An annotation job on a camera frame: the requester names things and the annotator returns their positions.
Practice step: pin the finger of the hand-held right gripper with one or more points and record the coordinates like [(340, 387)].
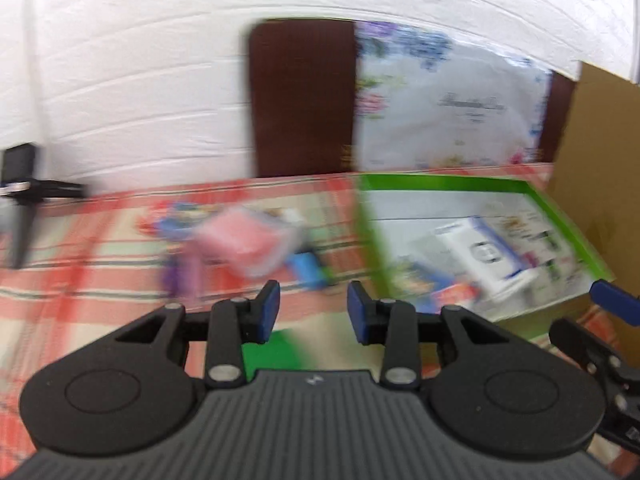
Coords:
[(580, 340), (611, 301)]

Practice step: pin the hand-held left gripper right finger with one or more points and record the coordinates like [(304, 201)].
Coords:
[(357, 315)]

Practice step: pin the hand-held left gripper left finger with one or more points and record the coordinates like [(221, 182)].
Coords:
[(269, 310)]

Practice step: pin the blue tiger card box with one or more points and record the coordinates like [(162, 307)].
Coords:
[(415, 275)]

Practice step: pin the red card box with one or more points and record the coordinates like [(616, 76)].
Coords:
[(452, 295)]

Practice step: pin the green shallow box tray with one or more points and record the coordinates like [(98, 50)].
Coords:
[(450, 210)]

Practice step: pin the green flat item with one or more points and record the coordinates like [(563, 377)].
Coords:
[(275, 355)]

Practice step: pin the small blue box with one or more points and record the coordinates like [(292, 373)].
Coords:
[(307, 271)]

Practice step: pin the pink plastic container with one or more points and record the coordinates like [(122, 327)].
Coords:
[(245, 242)]

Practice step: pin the purple toy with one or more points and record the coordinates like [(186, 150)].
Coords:
[(182, 275)]

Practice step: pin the white and blue box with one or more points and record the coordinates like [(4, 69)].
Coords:
[(492, 260)]

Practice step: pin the brown cardboard box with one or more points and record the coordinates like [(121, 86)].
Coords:
[(600, 170)]

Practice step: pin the red plaid blanket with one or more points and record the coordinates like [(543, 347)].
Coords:
[(100, 280)]

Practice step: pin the floral plastic bag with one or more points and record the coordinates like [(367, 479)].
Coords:
[(445, 100)]

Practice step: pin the black handheld device with stand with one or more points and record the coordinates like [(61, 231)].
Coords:
[(25, 185)]

